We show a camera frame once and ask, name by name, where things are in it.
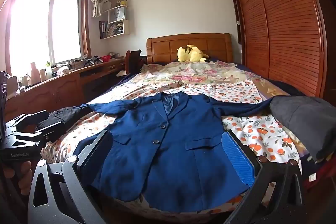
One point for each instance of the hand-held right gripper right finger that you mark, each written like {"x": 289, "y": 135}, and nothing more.
{"x": 236, "y": 158}

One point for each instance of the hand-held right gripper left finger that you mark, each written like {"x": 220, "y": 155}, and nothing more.
{"x": 97, "y": 150}

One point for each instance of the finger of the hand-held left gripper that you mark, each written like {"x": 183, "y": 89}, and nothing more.
{"x": 44, "y": 132}
{"x": 29, "y": 119}

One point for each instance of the blue suit jacket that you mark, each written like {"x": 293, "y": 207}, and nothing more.
{"x": 168, "y": 150}

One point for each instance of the person's left hand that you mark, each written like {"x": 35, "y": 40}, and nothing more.
{"x": 23, "y": 176}

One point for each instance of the black cloth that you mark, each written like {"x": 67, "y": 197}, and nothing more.
{"x": 68, "y": 116}

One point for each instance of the orange fruit print blanket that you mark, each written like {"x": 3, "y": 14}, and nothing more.
{"x": 262, "y": 132}

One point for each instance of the brown bottle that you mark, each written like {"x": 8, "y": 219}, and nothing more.
{"x": 34, "y": 73}

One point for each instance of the long wooden desk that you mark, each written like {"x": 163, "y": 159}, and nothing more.
{"x": 63, "y": 87}

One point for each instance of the tissue box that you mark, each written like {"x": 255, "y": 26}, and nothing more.
{"x": 62, "y": 71}

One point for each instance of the grey garment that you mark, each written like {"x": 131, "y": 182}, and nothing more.
{"x": 307, "y": 124}

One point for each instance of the red basket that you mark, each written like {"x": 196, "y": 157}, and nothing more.
{"x": 106, "y": 58}

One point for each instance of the window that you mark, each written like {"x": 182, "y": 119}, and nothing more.
{"x": 44, "y": 27}

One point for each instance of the wooden chair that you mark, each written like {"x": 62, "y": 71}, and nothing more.
{"x": 132, "y": 61}

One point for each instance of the floral blanket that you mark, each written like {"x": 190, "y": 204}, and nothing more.
{"x": 189, "y": 74}

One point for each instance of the yellow plush toy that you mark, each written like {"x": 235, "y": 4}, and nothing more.
{"x": 190, "y": 53}

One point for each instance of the row of dark binders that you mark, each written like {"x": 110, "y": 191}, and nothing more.
{"x": 102, "y": 29}

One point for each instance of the wooden bed headboard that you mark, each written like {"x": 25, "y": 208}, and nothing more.
{"x": 162, "y": 48}

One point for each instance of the white paper bag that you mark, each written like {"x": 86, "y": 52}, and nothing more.
{"x": 118, "y": 14}

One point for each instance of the wooden slatted wardrobe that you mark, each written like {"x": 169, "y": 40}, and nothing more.
{"x": 283, "y": 24}

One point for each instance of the yellow plant pot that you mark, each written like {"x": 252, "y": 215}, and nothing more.
{"x": 123, "y": 3}

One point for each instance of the white wall shelf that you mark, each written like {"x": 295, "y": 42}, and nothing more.
{"x": 126, "y": 27}

